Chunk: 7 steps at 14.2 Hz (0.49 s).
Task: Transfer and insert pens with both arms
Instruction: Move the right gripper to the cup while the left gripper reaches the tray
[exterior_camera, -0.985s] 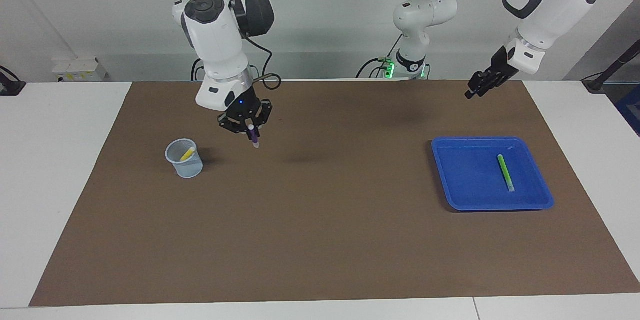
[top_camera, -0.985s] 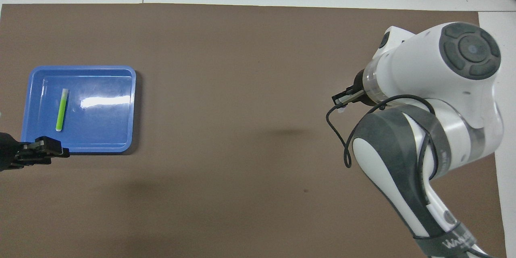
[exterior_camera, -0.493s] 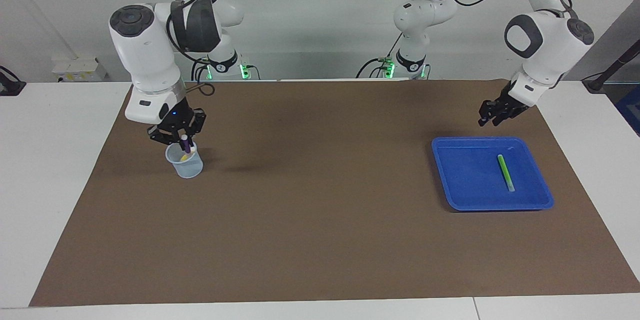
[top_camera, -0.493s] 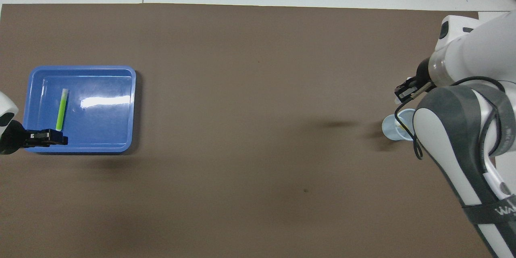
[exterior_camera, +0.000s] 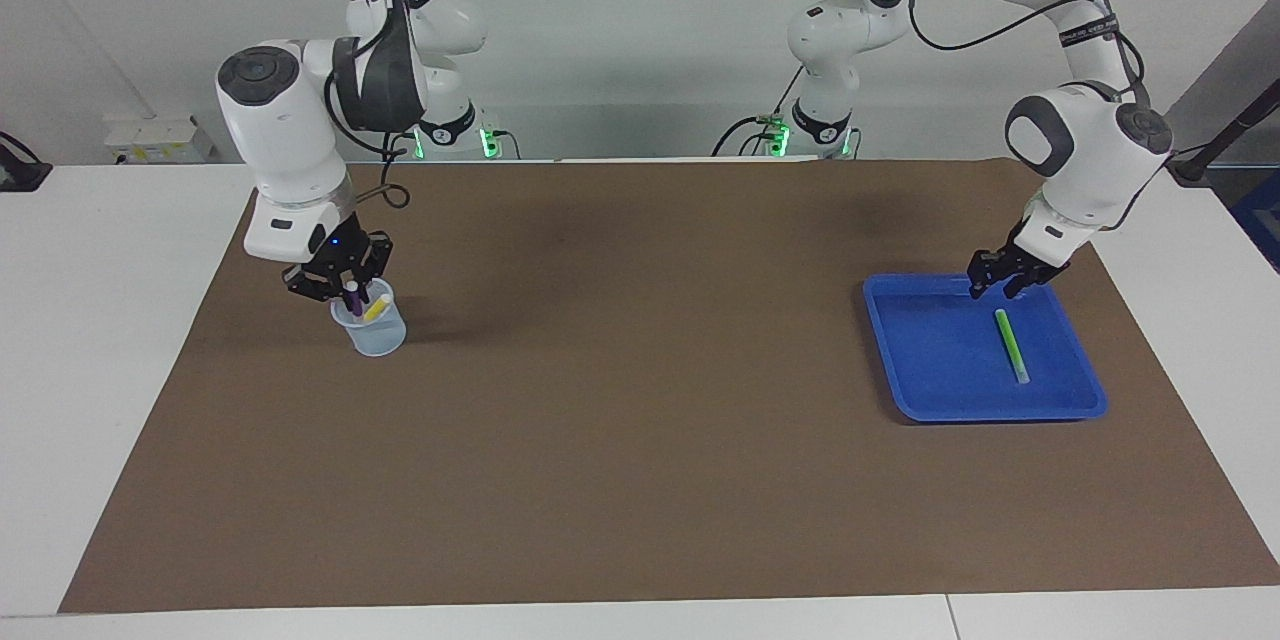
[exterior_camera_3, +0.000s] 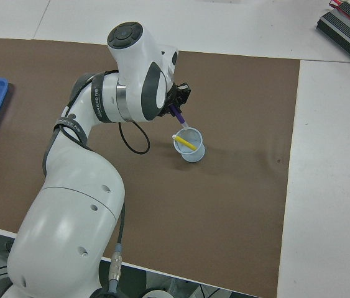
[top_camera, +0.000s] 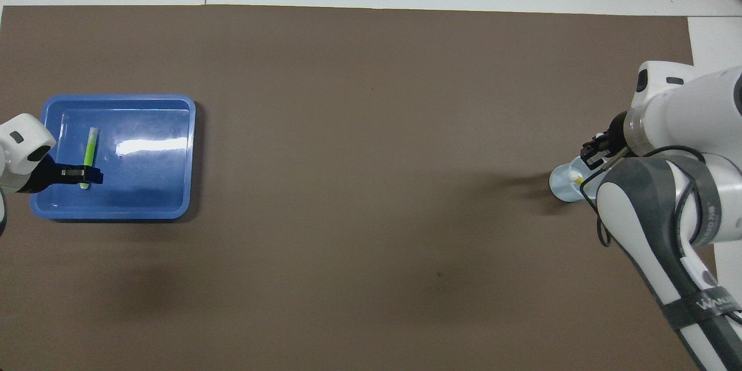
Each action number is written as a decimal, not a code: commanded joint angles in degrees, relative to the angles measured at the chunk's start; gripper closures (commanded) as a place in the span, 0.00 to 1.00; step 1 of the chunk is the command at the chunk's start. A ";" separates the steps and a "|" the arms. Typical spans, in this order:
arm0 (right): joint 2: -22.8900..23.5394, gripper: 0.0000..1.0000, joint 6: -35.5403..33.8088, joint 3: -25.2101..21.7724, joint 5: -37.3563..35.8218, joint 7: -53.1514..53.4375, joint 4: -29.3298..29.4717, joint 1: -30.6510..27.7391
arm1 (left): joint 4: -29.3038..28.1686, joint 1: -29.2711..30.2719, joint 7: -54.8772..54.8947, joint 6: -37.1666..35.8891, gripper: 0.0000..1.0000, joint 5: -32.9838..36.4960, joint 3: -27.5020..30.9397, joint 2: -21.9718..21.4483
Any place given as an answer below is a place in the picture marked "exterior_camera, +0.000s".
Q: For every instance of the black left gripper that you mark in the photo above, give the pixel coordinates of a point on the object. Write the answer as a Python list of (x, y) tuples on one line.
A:
[(1030, 258)]

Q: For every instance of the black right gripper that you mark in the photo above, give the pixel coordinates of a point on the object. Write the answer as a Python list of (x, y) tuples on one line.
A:
[(345, 250)]

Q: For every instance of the purple pen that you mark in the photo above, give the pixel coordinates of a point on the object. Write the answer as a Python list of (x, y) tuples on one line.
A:
[(353, 298)]

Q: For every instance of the yellow pen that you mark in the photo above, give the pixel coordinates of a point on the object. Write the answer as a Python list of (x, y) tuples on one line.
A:
[(377, 310)]

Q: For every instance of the green pen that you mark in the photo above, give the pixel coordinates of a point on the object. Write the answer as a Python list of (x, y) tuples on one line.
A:
[(1012, 346)]

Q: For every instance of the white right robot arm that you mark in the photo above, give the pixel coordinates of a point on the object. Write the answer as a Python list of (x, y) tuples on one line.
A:
[(280, 130)]

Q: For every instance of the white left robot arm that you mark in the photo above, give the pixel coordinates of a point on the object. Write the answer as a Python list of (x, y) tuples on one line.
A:
[(1090, 160)]

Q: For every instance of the translucent plastic cup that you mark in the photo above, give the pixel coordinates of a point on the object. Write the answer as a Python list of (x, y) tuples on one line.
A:
[(378, 338)]

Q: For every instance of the blue plastic tray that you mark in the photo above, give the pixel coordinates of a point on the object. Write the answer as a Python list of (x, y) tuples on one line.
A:
[(940, 360)]

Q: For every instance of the white power strip box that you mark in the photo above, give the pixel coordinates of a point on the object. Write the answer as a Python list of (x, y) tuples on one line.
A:
[(160, 140)]

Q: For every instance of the black pole stand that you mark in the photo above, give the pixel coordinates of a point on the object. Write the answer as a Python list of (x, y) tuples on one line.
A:
[(1215, 145)]

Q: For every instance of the blue box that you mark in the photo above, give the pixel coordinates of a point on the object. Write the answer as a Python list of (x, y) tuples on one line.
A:
[(1262, 220)]

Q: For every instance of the brown table mat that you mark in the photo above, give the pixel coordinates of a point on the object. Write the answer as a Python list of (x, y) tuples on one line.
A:
[(640, 420)]

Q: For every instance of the black clamp mount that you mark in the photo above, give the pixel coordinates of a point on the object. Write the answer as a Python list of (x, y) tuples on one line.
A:
[(20, 175)]

